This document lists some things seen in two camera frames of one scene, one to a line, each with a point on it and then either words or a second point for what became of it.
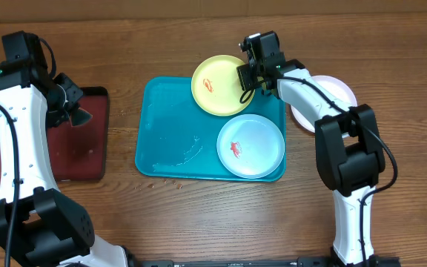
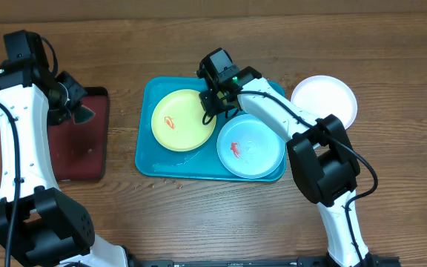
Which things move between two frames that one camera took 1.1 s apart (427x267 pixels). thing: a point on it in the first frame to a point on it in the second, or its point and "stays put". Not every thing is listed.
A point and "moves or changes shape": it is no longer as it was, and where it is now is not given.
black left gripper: x=76 y=94 stays put
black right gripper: x=247 y=78 to x=209 y=101
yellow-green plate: x=216 y=85 moves or changes shape
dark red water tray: x=81 y=152 stays put
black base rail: x=303 y=262 stays put
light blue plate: x=250 y=146 stays put
